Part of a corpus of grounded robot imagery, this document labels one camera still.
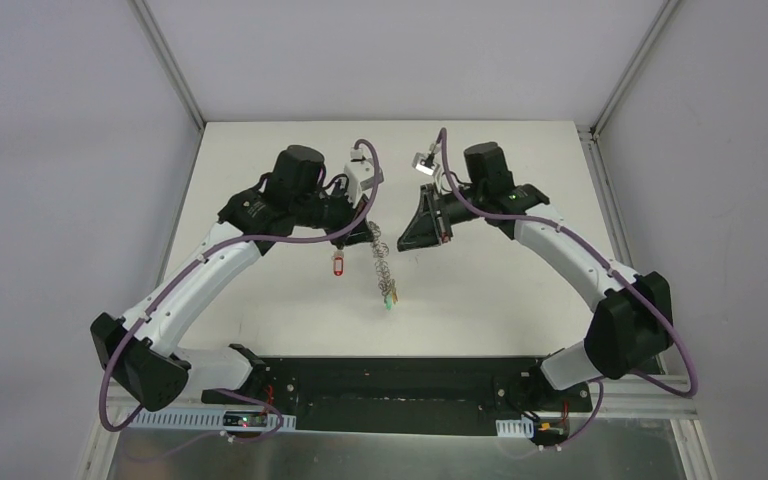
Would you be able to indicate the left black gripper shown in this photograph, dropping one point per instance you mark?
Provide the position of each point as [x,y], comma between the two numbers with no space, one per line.
[352,225]

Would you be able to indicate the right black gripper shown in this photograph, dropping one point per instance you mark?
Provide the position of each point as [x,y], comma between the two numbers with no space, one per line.
[438,214]

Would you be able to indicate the silver key with red tag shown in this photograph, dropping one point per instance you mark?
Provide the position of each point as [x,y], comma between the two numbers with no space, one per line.
[338,265]

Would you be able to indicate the metal disc keyring with rings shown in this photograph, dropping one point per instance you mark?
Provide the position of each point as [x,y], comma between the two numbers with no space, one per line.
[380,251]

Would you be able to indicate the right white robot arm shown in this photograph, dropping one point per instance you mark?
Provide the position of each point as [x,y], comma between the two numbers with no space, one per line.
[631,312]

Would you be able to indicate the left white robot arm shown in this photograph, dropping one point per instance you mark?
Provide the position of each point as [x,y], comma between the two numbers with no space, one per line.
[294,203]

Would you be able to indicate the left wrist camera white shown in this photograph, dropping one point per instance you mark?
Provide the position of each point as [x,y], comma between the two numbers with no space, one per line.
[362,176]

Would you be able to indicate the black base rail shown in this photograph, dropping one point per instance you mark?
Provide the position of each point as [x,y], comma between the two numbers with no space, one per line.
[461,396]

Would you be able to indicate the right white cable duct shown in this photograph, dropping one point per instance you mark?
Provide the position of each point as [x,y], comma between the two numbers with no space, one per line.
[515,428]

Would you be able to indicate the aluminium frame rail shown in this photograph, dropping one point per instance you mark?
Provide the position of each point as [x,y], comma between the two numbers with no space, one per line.
[626,398]

